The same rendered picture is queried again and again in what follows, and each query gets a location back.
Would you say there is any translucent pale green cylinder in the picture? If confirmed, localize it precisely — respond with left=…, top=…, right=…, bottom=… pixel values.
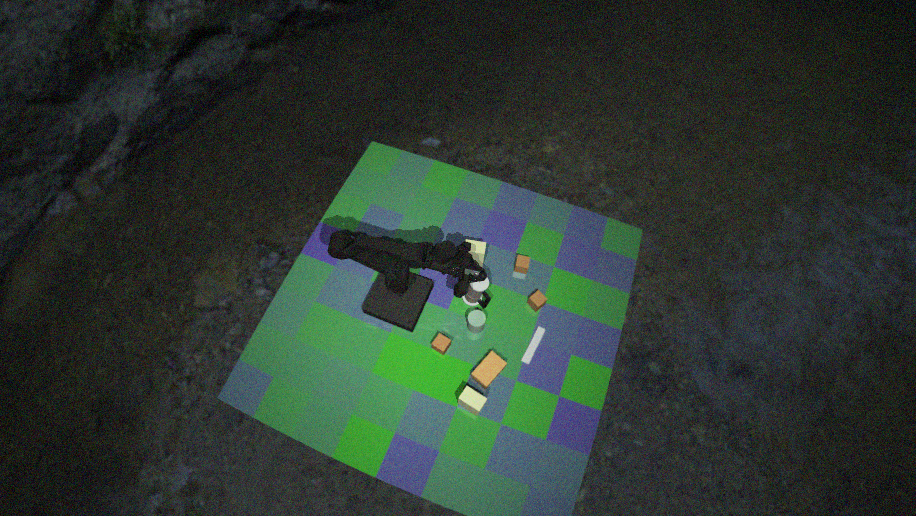
left=467, top=310, right=486, bottom=333

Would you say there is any glass french press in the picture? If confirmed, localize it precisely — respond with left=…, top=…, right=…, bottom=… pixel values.
left=462, top=271, right=491, bottom=309

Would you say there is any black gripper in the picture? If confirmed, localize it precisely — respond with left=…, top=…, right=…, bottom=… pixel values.
left=442, top=242, right=485, bottom=298

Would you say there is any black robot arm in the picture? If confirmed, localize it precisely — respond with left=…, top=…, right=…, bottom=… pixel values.
left=327, top=230, right=472, bottom=297

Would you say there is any white flat bar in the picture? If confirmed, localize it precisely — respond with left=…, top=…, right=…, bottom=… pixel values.
left=521, top=326, right=545, bottom=365

